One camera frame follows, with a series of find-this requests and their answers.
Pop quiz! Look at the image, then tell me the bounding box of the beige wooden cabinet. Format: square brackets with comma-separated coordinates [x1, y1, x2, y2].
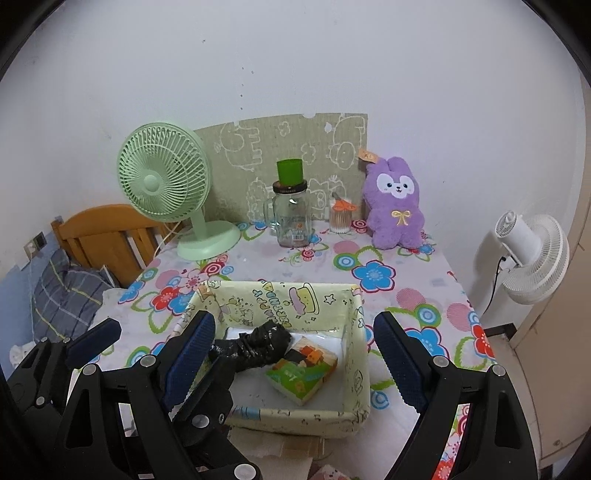
[505, 217, 591, 467]

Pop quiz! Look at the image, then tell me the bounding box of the white floor fan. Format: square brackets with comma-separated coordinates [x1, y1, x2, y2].
[494, 210, 571, 305]

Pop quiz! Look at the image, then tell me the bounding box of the black fan power cable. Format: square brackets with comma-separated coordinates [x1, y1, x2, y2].
[480, 256, 506, 326]

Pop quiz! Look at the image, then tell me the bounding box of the grey plaid bedding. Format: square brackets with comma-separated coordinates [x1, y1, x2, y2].
[30, 249, 116, 344]

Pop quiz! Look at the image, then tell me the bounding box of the wooden chair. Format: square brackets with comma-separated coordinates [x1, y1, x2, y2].
[50, 204, 185, 289]

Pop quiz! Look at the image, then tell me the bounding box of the green cartoon printed board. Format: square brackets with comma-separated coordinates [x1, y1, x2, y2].
[193, 112, 369, 232]

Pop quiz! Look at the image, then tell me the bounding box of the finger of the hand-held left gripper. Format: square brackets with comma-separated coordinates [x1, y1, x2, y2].
[178, 359, 257, 480]
[10, 318, 123, 416]

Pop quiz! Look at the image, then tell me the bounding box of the clear cotton swab jar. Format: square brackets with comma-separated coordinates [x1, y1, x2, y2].
[329, 193, 357, 233]

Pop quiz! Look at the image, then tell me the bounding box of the wall power socket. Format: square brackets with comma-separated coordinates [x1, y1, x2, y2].
[23, 231, 49, 259]

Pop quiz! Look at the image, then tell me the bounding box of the white fan power cable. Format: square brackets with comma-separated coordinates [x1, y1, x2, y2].
[139, 222, 185, 273]

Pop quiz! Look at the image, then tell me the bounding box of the purple plush rabbit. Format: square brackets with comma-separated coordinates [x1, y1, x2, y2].
[358, 148, 426, 250]

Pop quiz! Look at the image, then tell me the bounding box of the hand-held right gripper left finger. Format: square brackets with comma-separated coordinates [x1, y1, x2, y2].
[58, 310, 218, 480]

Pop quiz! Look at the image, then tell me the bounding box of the green desk fan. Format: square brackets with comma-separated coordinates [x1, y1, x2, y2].
[116, 121, 242, 262]

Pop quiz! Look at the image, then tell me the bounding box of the black crinkled plastic bag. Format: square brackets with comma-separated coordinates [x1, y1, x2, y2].
[209, 323, 293, 372]

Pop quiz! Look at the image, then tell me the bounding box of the green printed tissue pack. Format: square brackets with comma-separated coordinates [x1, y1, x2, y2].
[265, 336, 339, 407]

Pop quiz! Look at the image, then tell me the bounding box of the glass jar mug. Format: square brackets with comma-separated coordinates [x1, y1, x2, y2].
[264, 181, 311, 248]

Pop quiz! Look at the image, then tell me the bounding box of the cartoon printed fabric storage box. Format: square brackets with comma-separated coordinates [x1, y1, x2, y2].
[173, 279, 372, 439]

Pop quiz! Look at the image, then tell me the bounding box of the green plastic cup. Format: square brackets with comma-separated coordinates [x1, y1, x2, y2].
[276, 158, 303, 186]

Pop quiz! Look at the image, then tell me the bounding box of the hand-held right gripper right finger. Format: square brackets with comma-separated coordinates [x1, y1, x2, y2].
[373, 311, 539, 480]

